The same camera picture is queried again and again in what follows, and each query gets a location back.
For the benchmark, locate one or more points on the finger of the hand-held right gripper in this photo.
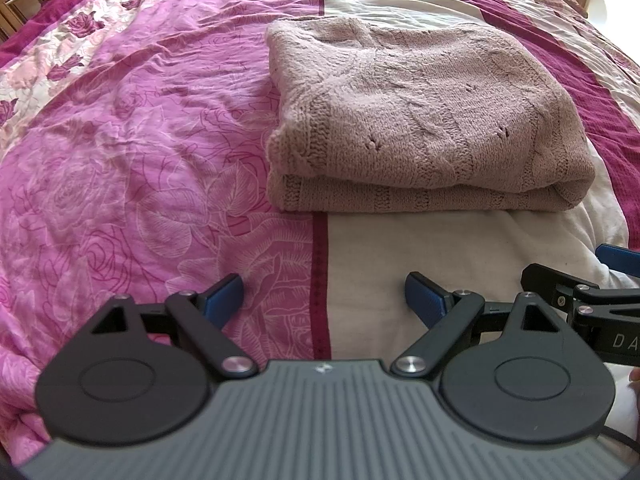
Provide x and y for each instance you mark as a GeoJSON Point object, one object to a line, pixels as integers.
{"type": "Point", "coordinates": [545, 277]}
{"type": "Point", "coordinates": [622, 260]}

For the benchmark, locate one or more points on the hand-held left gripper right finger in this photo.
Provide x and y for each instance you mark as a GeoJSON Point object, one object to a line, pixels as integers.
{"type": "Point", "coordinates": [425, 297]}

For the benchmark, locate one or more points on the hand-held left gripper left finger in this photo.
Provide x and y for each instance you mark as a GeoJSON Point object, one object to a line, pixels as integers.
{"type": "Point", "coordinates": [222, 300]}

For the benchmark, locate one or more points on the pink knitted sweater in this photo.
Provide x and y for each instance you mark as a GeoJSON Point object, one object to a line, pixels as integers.
{"type": "Point", "coordinates": [425, 110]}

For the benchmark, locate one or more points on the pink and magenta patchwork bedspread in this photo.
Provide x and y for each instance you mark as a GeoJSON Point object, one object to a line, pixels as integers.
{"type": "Point", "coordinates": [125, 160]}

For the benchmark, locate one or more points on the brown wooden headboard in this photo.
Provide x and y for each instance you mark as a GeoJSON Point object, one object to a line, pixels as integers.
{"type": "Point", "coordinates": [25, 0]}

